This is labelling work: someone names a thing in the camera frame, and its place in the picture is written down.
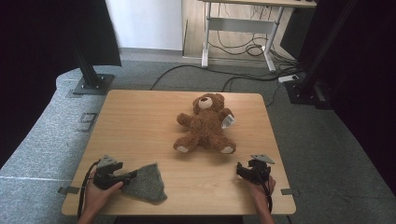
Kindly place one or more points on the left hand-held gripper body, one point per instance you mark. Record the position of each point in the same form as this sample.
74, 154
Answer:
104, 179

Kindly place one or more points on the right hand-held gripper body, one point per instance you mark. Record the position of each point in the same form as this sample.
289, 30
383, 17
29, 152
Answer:
258, 172

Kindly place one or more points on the grey knitted hat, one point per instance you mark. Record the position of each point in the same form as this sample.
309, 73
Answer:
146, 183

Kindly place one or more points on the brown plush teddy bear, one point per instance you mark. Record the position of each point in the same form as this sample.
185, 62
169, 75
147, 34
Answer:
205, 124

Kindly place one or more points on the person's right hand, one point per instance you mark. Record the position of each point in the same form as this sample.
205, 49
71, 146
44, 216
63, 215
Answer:
261, 193

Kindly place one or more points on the person's left hand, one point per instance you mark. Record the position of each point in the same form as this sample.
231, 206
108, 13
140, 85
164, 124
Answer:
96, 199

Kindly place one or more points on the black metal stand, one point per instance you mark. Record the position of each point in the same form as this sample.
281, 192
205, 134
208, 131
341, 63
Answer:
90, 82
306, 90

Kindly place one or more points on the white power strip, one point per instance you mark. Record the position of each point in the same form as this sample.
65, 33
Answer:
288, 78

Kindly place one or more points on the black curtain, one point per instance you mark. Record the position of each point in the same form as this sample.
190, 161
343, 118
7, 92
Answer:
37, 62
367, 77

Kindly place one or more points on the white metal-framed desk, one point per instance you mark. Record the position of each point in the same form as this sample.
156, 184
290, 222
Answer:
239, 25

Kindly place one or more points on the grey floor socket frame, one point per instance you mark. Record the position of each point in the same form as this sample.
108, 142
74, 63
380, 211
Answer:
83, 122

